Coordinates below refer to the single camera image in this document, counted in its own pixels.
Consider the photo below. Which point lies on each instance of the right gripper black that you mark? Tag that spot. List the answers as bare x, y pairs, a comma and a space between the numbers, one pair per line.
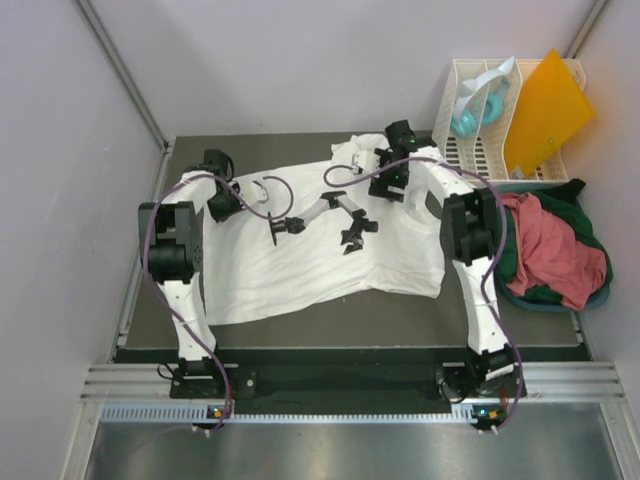
379, 187

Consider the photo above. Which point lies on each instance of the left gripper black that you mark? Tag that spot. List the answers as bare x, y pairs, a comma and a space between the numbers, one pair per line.
219, 215

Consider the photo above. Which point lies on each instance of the white printed t shirt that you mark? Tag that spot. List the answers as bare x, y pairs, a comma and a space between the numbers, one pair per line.
248, 275

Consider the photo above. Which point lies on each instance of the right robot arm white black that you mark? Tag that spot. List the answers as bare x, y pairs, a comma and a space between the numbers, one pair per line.
472, 236

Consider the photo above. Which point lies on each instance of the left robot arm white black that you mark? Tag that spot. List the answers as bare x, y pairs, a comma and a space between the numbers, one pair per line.
172, 254

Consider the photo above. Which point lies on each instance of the white plastic file organizer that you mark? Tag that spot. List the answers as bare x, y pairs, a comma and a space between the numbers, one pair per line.
483, 150

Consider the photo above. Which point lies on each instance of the teal white headphones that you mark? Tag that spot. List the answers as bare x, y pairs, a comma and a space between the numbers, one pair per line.
481, 100

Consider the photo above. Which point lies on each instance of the pink t shirt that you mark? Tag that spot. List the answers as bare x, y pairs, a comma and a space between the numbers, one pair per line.
555, 250

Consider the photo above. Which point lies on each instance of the orange plastic folder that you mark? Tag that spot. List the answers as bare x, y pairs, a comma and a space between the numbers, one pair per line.
550, 110

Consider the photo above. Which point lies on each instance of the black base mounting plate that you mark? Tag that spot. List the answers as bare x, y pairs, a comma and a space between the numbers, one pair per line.
411, 372

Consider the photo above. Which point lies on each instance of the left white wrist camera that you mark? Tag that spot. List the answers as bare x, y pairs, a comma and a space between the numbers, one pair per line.
253, 192

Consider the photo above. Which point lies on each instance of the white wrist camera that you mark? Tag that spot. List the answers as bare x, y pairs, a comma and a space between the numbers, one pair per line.
253, 192
364, 162

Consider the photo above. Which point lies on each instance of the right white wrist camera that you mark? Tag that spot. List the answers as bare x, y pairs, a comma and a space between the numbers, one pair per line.
364, 162

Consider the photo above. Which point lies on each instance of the aluminium corner post left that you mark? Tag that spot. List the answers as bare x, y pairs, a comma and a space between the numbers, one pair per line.
91, 17

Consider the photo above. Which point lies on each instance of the aluminium corner post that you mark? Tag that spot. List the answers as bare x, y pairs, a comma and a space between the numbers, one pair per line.
91, 17
587, 28

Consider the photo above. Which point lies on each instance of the aluminium corner post right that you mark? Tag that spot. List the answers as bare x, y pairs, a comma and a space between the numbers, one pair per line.
587, 28

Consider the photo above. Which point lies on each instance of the aluminium frame rail front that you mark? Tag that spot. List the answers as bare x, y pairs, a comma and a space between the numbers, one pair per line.
546, 381

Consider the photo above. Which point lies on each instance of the grey slotted cable duct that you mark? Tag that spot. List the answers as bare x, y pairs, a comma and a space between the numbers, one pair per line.
210, 414

